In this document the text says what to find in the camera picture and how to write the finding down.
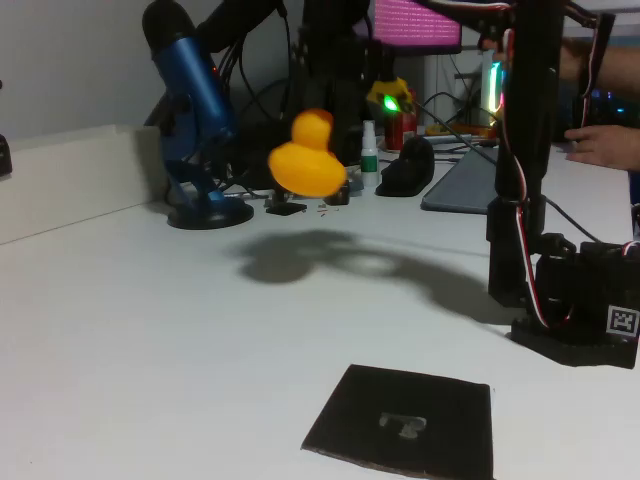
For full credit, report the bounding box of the yellow rubber duck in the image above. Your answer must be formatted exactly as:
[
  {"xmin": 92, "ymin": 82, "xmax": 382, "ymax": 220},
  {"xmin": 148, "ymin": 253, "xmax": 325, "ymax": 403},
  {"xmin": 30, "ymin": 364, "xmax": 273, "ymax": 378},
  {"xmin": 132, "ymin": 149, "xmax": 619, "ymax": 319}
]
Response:
[{"xmin": 268, "ymin": 108, "xmax": 348, "ymax": 197}]

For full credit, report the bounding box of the black leader arm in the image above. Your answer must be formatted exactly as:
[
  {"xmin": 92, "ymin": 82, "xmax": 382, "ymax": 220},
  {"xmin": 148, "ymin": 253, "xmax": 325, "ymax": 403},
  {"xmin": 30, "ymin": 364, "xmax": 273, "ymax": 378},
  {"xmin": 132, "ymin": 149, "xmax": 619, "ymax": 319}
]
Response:
[{"xmin": 562, "ymin": 0, "xmax": 617, "ymax": 101}]

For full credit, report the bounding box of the person's right forearm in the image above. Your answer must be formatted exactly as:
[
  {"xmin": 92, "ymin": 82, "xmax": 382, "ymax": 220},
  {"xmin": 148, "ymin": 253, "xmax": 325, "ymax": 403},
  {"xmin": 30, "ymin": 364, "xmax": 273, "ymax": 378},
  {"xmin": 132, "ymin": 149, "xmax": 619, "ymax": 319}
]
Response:
[{"xmin": 558, "ymin": 37, "xmax": 640, "ymax": 95}]

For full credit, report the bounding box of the black cardboard square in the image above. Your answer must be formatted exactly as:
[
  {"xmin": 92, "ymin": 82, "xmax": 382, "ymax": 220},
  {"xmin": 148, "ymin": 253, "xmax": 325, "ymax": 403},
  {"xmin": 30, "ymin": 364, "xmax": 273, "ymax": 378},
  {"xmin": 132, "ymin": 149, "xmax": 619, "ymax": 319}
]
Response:
[{"xmin": 300, "ymin": 363, "xmax": 496, "ymax": 480}]

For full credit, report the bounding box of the person's left hand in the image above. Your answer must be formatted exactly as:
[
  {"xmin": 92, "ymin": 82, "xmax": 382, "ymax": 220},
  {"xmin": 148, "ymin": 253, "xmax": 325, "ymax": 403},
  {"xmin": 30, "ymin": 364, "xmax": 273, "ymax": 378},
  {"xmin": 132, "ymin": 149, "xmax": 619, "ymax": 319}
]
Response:
[{"xmin": 564, "ymin": 123, "xmax": 640, "ymax": 171}]

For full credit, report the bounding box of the white green spray bottle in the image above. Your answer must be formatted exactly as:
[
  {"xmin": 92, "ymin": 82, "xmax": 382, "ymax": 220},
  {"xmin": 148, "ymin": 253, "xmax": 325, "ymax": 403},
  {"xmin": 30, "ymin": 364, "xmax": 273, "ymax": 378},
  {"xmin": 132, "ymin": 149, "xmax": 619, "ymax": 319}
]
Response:
[{"xmin": 360, "ymin": 119, "xmax": 380, "ymax": 189}]

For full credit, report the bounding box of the red soda can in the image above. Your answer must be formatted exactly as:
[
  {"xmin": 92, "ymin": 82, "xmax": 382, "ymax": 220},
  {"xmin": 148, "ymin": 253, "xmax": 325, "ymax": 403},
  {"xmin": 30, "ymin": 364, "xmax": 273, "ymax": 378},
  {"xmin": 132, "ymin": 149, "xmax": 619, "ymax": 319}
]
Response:
[{"xmin": 384, "ymin": 107, "xmax": 419, "ymax": 151}]

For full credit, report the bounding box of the small black cube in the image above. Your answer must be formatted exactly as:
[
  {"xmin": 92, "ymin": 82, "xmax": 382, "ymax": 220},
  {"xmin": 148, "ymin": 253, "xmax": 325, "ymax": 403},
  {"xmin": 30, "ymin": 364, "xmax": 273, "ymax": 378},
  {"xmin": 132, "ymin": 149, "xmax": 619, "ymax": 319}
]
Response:
[{"xmin": 324, "ymin": 182, "xmax": 351, "ymax": 206}]

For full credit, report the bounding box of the black computer mouse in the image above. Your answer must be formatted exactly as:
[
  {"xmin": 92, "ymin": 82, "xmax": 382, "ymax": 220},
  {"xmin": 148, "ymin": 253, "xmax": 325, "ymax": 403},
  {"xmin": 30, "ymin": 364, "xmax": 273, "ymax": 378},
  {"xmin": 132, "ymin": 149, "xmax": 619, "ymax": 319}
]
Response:
[{"xmin": 374, "ymin": 135, "xmax": 436, "ymax": 197}]

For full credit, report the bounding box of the monitor with pink screen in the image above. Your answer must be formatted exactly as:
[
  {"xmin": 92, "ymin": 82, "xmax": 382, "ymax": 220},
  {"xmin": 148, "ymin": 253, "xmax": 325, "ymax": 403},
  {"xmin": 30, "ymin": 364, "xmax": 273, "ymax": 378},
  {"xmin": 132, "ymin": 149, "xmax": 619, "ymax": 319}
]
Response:
[{"xmin": 372, "ymin": 0, "xmax": 464, "ymax": 56}]

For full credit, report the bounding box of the flat black plastic piece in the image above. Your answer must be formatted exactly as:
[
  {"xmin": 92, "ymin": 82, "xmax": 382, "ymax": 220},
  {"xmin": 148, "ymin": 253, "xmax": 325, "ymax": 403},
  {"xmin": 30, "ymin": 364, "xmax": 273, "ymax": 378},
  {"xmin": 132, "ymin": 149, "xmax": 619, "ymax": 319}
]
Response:
[{"xmin": 264, "ymin": 198, "xmax": 309, "ymax": 216}]

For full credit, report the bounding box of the black bulky device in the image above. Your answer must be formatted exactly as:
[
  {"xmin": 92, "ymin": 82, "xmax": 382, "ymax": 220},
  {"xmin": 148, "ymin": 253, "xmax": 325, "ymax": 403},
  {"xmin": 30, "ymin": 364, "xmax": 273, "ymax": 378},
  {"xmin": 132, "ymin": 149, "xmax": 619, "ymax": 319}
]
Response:
[{"xmin": 234, "ymin": 119, "xmax": 361, "ymax": 194}]

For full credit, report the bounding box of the blue desk microphone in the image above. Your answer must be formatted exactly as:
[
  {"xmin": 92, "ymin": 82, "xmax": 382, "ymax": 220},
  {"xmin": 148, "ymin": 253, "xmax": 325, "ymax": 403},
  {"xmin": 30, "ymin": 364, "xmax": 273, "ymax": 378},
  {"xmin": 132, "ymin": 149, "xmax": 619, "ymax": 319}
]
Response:
[{"xmin": 142, "ymin": 0, "xmax": 255, "ymax": 231}]

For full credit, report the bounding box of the grey keyboard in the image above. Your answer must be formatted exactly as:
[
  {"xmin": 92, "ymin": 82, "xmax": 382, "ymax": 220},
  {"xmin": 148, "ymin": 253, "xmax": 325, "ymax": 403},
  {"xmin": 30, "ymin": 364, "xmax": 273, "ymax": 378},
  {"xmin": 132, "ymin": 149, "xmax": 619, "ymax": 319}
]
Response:
[{"xmin": 421, "ymin": 146, "xmax": 501, "ymax": 215}]

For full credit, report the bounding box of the white rectangular box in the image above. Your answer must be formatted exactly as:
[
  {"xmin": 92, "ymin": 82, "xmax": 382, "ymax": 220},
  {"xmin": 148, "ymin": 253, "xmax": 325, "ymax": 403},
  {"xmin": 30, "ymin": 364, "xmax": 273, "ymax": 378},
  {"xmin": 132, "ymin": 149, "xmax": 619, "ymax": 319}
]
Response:
[{"xmin": 0, "ymin": 123, "xmax": 169, "ymax": 246}]

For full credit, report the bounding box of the small black object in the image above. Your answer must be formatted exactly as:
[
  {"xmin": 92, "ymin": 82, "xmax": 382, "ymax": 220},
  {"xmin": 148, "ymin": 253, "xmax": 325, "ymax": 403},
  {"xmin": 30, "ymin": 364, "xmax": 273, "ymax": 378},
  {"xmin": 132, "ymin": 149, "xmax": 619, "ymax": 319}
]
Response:
[{"xmin": 0, "ymin": 133, "xmax": 14, "ymax": 177}]

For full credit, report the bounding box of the black white marker tag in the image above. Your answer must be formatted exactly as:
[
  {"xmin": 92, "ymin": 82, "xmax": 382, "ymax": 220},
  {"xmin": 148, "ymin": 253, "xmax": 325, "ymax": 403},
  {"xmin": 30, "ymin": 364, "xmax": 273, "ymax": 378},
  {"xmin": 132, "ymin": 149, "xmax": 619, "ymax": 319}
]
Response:
[{"xmin": 606, "ymin": 304, "xmax": 640, "ymax": 336}]

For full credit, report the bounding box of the black hanging cable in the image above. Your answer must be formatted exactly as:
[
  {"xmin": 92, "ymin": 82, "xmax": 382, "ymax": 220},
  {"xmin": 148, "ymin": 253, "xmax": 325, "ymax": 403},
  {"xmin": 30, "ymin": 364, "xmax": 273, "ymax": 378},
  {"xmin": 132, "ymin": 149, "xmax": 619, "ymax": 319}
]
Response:
[{"xmin": 277, "ymin": 0, "xmax": 296, "ymax": 121}]

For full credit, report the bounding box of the yellow gripper camera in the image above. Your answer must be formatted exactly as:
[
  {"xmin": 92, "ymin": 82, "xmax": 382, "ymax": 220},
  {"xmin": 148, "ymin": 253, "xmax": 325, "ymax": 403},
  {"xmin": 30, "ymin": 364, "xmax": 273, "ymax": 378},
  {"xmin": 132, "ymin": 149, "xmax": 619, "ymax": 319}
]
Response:
[{"xmin": 367, "ymin": 77, "xmax": 416, "ymax": 115}]

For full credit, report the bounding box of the white machine enclosure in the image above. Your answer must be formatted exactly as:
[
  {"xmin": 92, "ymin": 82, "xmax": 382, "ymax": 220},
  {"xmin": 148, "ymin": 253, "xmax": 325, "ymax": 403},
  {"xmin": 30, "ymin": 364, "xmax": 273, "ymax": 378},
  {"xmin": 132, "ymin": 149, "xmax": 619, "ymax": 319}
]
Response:
[{"xmin": 479, "ymin": 47, "xmax": 509, "ymax": 126}]

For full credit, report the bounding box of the black power cable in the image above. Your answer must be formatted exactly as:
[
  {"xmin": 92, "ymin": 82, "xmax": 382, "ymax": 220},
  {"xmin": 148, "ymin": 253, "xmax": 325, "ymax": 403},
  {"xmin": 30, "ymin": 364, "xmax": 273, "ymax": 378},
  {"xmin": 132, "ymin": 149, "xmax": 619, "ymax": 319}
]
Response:
[{"xmin": 544, "ymin": 194, "xmax": 604, "ymax": 244}]

